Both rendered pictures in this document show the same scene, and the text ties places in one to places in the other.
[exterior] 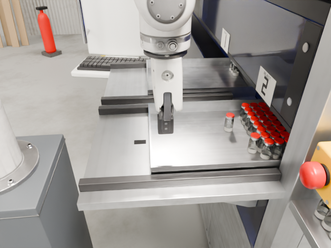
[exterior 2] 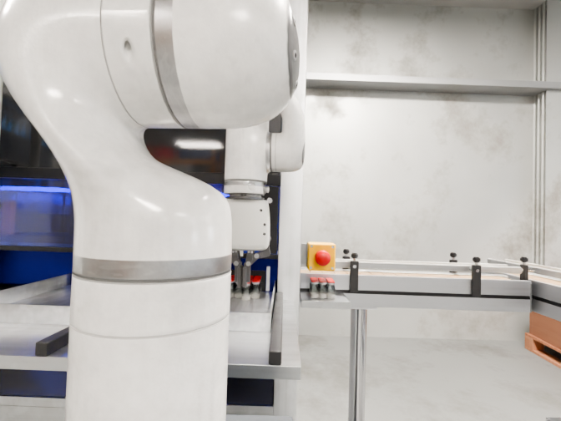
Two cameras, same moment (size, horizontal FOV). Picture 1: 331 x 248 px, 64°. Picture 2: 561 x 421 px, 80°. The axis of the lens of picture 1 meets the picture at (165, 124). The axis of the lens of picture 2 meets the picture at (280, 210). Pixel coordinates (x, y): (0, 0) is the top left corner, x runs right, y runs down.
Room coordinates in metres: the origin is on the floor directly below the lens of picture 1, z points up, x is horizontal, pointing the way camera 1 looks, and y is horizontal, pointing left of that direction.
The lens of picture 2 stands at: (0.32, 0.65, 1.09)
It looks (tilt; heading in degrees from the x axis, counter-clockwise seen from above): 2 degrees up; 275
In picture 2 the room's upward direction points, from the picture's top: 2 degrees clockwise
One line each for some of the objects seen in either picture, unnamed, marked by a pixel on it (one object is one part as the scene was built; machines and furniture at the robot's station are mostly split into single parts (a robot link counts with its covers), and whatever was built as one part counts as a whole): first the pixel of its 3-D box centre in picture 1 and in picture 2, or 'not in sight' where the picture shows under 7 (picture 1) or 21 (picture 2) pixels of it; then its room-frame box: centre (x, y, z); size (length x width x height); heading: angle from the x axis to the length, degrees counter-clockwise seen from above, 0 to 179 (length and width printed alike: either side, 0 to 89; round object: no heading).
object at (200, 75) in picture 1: (195, 76); (77, 293); (0.87, -0.11, 0.90); 0.34 x 0.26 x 0.04; 94
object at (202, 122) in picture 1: (218, 132); (219, 298); (0.53, -0.13, 0.90); 0.34 x 0.26 x 0.04; 94
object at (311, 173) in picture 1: (315, 174); (322, 257); (0.29, -0.22, 0.99); 0.04 x 0.04 x 0.04; 4
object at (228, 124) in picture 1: (229, 122); not in sight; (0.56, -0.16, 0.90); 0.02 x 0.02 x 0.04
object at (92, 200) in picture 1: (181, 108); (133, 317); (0.69, -0.05, 0.87); 0.70 x 0.48 x 0.02; 4
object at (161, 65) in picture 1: (165, 74); (244, 220); (0.45, 0.00, 1.08); 0.10 x 0.07 x 0.11; 4
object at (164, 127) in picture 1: (166, 123); (251, 269); (0.43, 0.00, 0.99); 0.03 x 0.03 x 0.07; 4
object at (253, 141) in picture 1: (253, 142); (245, 291); (0.48, -0.20, 0.90); 0.02 x 0.02 x 0.05
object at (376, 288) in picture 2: not in sight; (406, 277); (0.01, -0.43, 0.92); 0.69 x 0.15 x 0.16; 4
